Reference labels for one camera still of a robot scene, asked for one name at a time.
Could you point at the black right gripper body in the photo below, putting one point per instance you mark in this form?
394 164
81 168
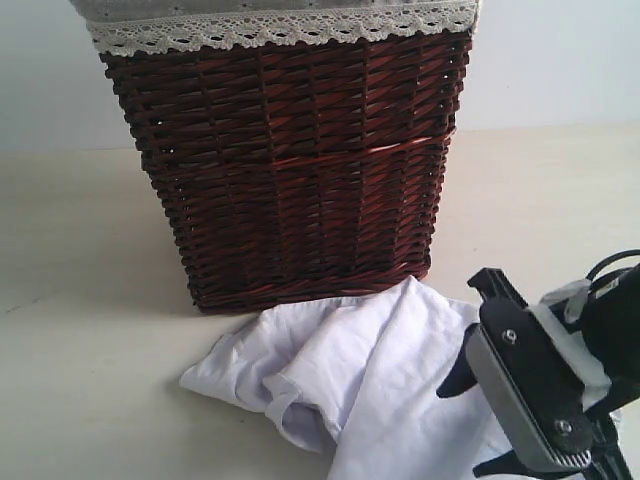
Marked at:
554 372

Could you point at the white shirt with red trim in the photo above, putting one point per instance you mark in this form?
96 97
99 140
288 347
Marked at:
365 371

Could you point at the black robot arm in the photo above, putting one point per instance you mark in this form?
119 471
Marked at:
594 326

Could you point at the dark brown wicker basket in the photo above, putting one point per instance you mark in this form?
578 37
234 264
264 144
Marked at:
292 173

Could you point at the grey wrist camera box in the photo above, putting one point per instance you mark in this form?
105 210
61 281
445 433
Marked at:
536 398

